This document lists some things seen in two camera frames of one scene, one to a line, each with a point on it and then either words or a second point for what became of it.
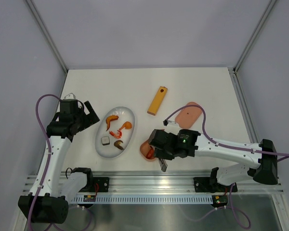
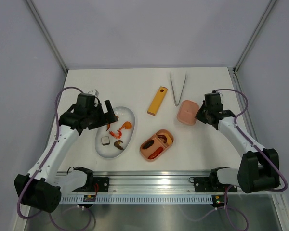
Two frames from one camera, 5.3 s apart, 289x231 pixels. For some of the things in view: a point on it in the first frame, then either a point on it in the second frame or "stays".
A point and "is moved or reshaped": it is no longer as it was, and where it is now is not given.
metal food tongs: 163,164 to 173,88
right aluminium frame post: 257,30 stays
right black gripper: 158,153 to 199,115
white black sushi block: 105,140 stays
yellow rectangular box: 157,100 stays
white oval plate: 114,131 stays
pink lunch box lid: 187,116 is moved or reshaped
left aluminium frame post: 47,36 stays
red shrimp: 117,136 stays
